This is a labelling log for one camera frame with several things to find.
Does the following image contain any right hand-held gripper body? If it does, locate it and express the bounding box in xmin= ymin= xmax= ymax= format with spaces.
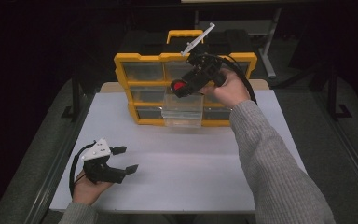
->
xmin=180 ymin=22 xmax=227 ymax=91

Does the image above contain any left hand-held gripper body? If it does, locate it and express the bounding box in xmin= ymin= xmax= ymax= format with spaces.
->
xmin=79 ymin=137 xmax=127 ymax=185

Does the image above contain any clear plastic drawer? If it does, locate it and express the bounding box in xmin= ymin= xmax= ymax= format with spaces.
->
xmin=160 ymin=87 xmax=205 ymax=128

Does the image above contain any yellow drawer organizer cabinet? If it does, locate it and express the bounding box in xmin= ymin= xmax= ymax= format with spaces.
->
xmin=113 ymin=29 xmax=258 ymax=128

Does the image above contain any person's right hand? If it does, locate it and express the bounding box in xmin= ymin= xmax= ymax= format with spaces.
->
xmin=198 ymin=68 xmax=252 ymax=109

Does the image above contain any person's left hand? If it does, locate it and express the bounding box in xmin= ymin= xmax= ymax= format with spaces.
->
xmin=71 ymin=169 xmax=115 ymax=206

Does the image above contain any black metal stand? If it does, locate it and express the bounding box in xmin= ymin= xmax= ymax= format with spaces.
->
xmin=61 ymin=69 xmax=82 ymax=123
xmin=324 ymin=63 xmax=354 ymax=121

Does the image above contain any white metal stand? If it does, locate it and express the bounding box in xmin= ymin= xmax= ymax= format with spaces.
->
xmin=194 ymin=7 xmax=283 ymax=79

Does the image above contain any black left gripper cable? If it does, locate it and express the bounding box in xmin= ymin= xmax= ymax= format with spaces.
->
xmin=68 ymin=140 xmax=98 ymax=199

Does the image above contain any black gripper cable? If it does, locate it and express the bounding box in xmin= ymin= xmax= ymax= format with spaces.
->
xmin=68 ymin=140 xmax=98 ymax=199
xmin=208 ymin=53 xmax=258 ymax=105

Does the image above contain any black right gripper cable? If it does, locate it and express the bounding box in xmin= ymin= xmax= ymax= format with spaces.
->
xmin=208 ymin=53 xmax=258 ymax=105

